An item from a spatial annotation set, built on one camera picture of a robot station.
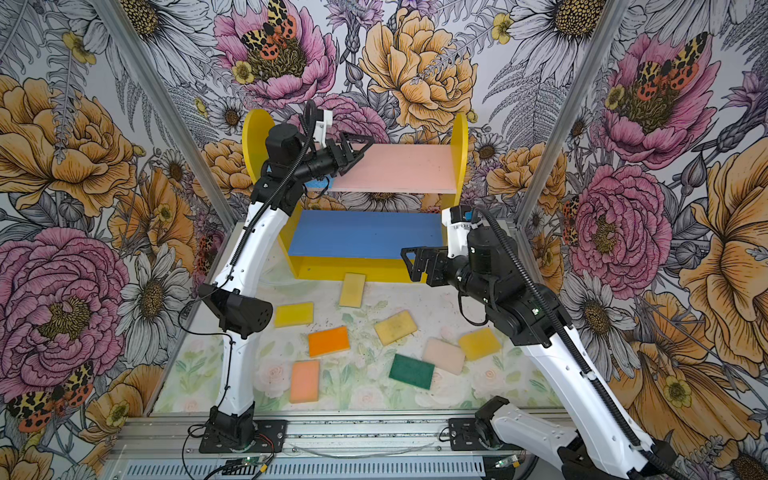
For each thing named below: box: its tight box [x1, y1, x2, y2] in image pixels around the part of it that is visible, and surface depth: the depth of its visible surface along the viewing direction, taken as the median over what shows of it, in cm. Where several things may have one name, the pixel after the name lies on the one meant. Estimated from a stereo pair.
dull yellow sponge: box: [375, 310, 418, 346], surface depth 94 cm
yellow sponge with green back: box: [339, 273, 366, 308], surface depth 101 cm
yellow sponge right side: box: [458, 327, 501, 361], surface depth 91 cm
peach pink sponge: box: [290, 360, 320, 403], surface depth 85 cm
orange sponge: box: [308, 326, 351, 358], surface depth 92 cm
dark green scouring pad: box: [388, 353, 435, 390], surface depth 85 cm
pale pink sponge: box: [422, 337, 466, 375], surface depth 88 cm
